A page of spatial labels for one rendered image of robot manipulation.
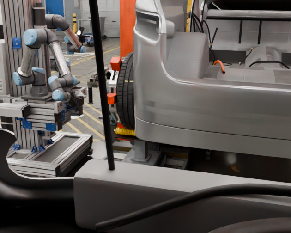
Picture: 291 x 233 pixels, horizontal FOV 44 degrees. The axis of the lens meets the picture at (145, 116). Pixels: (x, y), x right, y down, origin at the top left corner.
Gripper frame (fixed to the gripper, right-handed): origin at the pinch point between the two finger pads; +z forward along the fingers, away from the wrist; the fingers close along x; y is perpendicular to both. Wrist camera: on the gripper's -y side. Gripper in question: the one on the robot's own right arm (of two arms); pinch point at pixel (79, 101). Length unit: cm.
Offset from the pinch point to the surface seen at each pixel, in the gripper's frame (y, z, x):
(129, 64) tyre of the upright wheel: 5.7, 5.0, -49.3
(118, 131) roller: -32.6, 28.8, -8.1
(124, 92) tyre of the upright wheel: -13.0, -0.2, -37.2
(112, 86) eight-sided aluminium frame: -2.7, 3.4, -29.8
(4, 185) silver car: -74, -217, -68
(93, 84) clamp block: 9.8, 10.2, -13.4
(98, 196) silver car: -82, -219, -83
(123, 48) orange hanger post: 43, 65, -40
